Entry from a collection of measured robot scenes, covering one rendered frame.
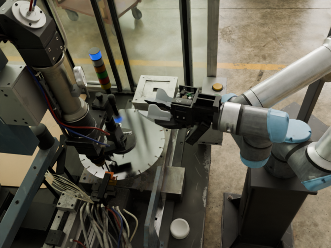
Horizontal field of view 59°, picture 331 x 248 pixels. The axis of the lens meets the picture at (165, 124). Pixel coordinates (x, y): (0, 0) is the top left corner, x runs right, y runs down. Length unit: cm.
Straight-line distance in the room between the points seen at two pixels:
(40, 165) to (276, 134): 74
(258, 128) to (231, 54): 233
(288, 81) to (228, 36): 242
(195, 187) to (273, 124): 60
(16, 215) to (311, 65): 93
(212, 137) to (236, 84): 144
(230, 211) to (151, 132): 101
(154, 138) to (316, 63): 59
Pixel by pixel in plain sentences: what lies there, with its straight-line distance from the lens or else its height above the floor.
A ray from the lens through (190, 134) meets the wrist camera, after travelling 79.
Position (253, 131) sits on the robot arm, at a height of 129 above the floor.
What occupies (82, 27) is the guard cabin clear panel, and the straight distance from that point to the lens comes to 142.
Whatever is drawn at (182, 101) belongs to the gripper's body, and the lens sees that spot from 70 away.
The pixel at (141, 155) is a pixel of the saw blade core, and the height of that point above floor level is 95.
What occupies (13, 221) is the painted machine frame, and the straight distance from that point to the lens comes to 100.
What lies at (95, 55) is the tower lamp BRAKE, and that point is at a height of 115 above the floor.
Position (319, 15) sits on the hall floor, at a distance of 370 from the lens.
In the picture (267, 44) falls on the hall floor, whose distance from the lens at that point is 316.
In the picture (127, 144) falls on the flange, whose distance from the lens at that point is 110.
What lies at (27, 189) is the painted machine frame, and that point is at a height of 105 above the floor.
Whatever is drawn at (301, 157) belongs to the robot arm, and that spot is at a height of 96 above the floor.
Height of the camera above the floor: 183
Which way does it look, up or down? 50 degrees down
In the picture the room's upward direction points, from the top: 9 degrees counter-clockwise
